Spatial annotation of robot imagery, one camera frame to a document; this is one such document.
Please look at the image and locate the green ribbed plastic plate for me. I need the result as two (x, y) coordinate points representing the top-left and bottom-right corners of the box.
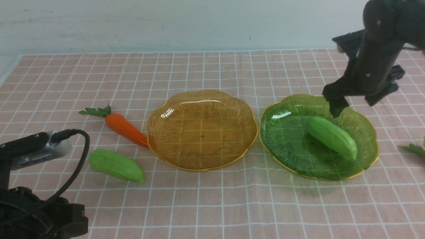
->
(259, 94), (380, 181)

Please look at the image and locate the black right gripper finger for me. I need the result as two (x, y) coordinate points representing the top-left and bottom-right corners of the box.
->
(329, 97), (349, 118)

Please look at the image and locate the green toy gourd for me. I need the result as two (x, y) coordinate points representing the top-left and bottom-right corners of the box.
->
(307, 117), (358, 160)
(88, 149), (144, 184)

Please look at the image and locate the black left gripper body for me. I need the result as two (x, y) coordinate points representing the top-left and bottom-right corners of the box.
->
(0, 187), (89, 239)

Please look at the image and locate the black camera cable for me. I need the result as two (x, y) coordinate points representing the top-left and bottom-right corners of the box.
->
(0, 129), (90, 226)

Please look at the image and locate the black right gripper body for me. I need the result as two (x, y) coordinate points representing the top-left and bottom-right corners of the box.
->
(323, 29), (404, 107)

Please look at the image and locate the pink checkered tablecloth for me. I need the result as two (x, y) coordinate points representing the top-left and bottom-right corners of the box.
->
(0, 49), (424, 239)

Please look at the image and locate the amber ribbed plastic plate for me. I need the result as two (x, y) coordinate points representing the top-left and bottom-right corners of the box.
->
(147, 90), (258, 172)

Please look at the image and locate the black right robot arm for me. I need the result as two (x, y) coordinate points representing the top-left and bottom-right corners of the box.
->
(322, 0), (425, 118)

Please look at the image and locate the orange toy carrot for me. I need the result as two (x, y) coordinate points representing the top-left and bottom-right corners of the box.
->
(79, 105), (149, 148)
(402, 138), (425, 157)

